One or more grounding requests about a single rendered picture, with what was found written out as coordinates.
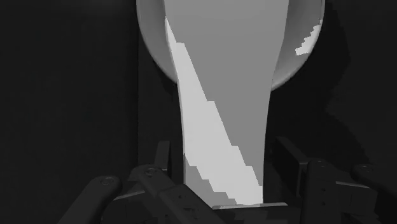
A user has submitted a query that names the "white vase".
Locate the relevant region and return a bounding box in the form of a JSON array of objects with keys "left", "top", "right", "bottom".
[{"left": 136, "top": 0, "right": 326, "bottom": 207}]

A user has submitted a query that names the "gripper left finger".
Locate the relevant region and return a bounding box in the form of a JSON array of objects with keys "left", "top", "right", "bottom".
[{"left": 57, "top": 140, "right": 226, "bottom": 224}]

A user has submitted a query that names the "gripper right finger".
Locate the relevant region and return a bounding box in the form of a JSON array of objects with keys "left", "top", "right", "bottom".
[{"left": 264, "top": 136, "right": 397, "bottom": 224}]

